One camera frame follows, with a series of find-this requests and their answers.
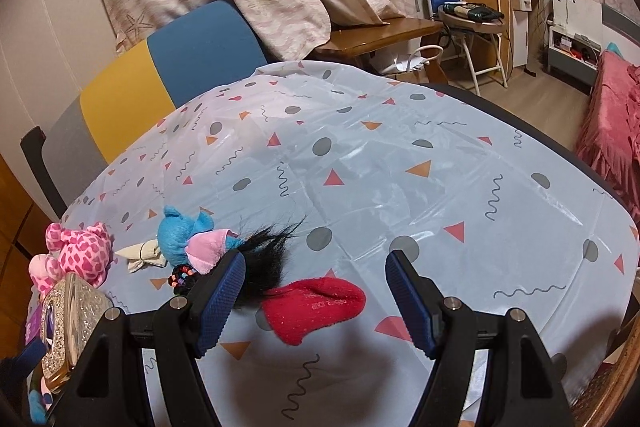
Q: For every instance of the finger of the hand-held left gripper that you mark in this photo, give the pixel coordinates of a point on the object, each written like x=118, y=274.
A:
x=31, y=353

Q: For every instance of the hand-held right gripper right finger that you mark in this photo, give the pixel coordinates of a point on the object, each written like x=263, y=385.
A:
x=410, y=307

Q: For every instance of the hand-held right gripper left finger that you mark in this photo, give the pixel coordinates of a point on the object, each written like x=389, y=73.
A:
x=220, y=307

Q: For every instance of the blue troll doll black hair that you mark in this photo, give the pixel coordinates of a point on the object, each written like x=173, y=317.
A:
x=175, y=232

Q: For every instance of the red sock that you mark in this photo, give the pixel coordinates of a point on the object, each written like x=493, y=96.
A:
x=310, y=307

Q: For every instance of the purple carton box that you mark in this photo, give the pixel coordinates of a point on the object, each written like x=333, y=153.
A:
x=34, y=322

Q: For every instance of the gold glitter tissue box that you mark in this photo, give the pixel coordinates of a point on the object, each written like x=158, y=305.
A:
x=65, y=322

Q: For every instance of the blue plush toy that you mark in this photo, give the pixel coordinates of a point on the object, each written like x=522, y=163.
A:
x=39, y=407

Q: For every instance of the beige cloth bow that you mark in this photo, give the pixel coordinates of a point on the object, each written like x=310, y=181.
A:
x=142, y=254

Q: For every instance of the pink spotted plush toy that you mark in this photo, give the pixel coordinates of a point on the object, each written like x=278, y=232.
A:
x=75, y=252

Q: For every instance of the patterned plastic tablecloth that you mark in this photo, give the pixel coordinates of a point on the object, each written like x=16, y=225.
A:
x=400, y=187

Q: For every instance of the wooden wardrobe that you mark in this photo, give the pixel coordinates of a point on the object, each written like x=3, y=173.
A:
x=15, y=227

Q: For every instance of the wicker chair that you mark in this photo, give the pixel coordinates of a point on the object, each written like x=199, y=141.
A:
x=615, y=387

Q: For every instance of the black round table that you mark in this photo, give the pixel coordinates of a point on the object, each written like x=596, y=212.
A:
x=550, y=127

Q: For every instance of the grey yellow blue chair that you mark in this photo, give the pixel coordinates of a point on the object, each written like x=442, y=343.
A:
x=115, y=92

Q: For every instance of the white bag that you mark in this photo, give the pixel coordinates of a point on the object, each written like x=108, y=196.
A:
x=400, y=64

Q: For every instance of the low wooden table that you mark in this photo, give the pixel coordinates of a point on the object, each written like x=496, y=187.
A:
x=380, y=34

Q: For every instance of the pink bedspread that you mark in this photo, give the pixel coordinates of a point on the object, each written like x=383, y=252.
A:
x=610, y=117

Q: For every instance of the low grey shelf unit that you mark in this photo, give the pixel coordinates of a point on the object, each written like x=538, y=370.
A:
x=557, y=59

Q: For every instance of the round wooden tray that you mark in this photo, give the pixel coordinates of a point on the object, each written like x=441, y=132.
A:
x=465, y=22

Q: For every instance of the white cabinet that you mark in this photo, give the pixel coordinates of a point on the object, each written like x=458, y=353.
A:
x=520, y=37

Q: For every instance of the black green device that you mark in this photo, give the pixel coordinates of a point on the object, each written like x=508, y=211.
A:
x=472, y=10

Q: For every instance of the white board flower sticker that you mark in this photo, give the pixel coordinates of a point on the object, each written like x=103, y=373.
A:
x=580, y=14

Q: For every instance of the grey headboard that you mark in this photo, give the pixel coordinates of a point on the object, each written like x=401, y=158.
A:
x=622, y=19

